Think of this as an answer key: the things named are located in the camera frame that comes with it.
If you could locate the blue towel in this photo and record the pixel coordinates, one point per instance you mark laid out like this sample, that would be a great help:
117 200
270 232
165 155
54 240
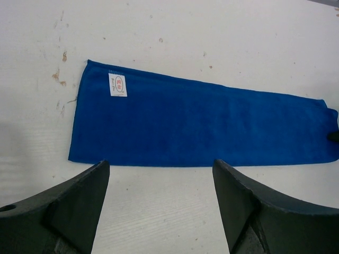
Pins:
136 118

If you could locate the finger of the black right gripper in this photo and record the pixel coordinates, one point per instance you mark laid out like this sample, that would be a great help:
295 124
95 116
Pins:
333 136

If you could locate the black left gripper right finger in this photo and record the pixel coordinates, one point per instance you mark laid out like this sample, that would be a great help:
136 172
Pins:
259 219

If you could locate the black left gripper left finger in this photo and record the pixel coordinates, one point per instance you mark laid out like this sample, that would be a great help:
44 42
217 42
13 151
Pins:
62 219

